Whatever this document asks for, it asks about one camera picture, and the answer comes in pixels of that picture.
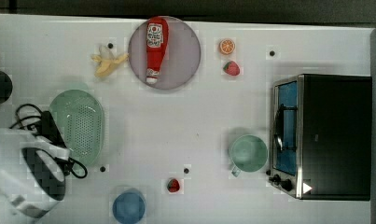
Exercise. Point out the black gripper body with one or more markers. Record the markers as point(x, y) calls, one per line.
point(52, 133)

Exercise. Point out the green oval strainer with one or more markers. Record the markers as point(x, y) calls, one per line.
point(80, 119)

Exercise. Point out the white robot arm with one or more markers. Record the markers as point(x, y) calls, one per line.
point(32, 176)

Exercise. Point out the yellow toy banana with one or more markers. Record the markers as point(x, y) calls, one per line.
point(107, 62)

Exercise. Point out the blue cup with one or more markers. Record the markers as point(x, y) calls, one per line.
point(129, 207)

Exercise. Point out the small dark red strawberry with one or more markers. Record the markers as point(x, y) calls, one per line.
point(173, 185)

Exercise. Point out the red ketchup bottle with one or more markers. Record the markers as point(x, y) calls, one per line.
point(157, 34)

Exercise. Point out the grey round plate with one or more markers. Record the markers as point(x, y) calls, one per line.
point(182, 56)

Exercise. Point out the red toy strawberry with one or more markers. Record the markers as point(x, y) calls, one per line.
point(232, 68)

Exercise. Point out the orange slice toy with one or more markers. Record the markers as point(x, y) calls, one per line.
point(226, 46)

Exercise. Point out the green mug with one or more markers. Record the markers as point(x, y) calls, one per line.
point(247, 153)

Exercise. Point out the black toaster oven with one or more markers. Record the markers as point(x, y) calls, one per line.
point(321, 137)

